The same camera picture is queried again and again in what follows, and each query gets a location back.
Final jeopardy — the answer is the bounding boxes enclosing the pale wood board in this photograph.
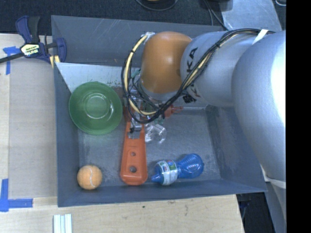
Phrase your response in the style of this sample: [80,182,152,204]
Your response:
[8,57,59,200]

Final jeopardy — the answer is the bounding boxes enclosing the green bowl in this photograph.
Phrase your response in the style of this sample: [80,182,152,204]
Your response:
[68,81,123,136]

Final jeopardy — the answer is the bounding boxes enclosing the clear glass cup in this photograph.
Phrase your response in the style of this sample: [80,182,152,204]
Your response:
[144,123,168,145]

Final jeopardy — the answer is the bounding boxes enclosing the blue plastic bottle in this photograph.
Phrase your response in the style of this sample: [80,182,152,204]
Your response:
[151,153,205,186]

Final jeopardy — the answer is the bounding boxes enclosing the grey metal bin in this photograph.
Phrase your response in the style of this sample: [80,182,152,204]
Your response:
[51,15,268,208]

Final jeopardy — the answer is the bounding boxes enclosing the orange ball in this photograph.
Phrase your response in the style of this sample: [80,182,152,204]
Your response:
[77,164,103,191]

